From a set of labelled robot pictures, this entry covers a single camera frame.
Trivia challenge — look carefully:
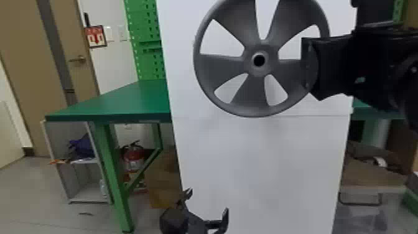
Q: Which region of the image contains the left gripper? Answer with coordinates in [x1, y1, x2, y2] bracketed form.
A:
[159, 187, 230, 234]

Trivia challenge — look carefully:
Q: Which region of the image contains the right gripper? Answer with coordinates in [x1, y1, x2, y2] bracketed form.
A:
[300, 23, 418, 110]

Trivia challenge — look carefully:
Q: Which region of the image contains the grey wheel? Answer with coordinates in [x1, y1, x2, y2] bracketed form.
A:
[192, 0, 331, 118]

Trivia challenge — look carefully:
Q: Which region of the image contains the white panel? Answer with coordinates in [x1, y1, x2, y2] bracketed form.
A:
[156, 0, 358, 234]

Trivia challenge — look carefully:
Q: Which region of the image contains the red fire extinguisher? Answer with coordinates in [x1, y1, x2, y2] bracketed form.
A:
[121, 140, 146, 192]

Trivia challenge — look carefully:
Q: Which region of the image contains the white shelf unit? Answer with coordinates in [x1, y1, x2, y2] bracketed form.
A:
[40, 120, 113, 205]

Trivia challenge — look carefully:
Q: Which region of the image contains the brown door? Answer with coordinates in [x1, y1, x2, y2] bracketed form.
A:
[36, 0, 101, 106]

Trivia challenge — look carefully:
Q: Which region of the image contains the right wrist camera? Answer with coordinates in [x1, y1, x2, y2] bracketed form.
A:
[350, 0, 397, 29]

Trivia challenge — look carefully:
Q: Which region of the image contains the white light switch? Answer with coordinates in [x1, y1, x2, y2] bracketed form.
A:
[117, 24, 129, 42]

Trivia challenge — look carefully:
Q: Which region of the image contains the red wall sign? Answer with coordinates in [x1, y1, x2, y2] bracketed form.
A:
[83, 25, 108, 49]

